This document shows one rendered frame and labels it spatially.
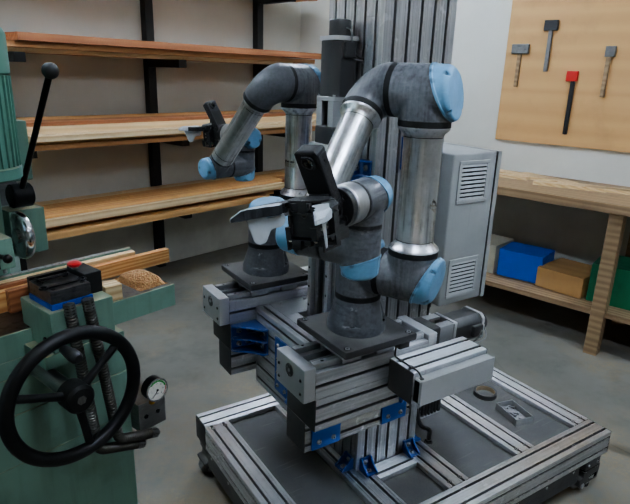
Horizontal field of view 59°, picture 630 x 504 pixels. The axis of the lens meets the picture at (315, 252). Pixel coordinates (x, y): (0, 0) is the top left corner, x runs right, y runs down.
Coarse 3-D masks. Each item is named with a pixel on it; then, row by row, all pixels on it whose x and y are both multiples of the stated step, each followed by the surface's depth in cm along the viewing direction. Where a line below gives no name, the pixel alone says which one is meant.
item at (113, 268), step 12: (144, 252) 158; (156, 252) 159; (168, 252) 162; (96, 264) 147; (108, 264) 148; (120, 264) 151; (132, 264) 153; (144, 264) 156; (156, 264) 160; (108, 276) 148
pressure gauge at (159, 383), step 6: (150, 378) 141; (156, 378) 141; (162, 378) 142; (144, 384) 140; (150, 384) 139; (156, 384) 141; (162, 384) 143; (144, 390) 140; (150, 390) 140; (162, 390) 143; (144, 396) 141; (150, 396) 140; (156, 396) 142; (162, 396) 143; (150, 402) 144
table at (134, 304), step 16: (128, 288) 142; (160, 288) 143; (128, 304) 137; (144, 304) 140; (160, 304) 144; (0, 320) 122; (16, 320) 122; (128, 320) 138; (0, 336) 115; (16, 336) 117; (0, 352) 115; (16, 352) 118; (48, 368) 114
